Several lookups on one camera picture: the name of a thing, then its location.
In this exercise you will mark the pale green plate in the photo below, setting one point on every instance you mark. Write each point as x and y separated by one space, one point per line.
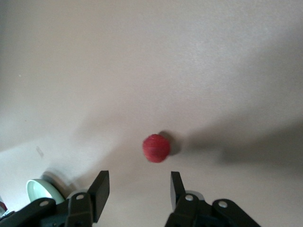
40 191

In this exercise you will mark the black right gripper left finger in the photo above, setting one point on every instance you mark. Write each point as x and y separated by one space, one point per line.
100 191

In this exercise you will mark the red strawberry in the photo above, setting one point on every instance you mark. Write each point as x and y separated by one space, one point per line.
156 149

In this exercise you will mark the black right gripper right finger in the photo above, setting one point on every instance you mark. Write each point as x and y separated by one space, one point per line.
177 194

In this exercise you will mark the brown table cloth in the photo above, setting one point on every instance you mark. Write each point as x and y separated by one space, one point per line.
142 71

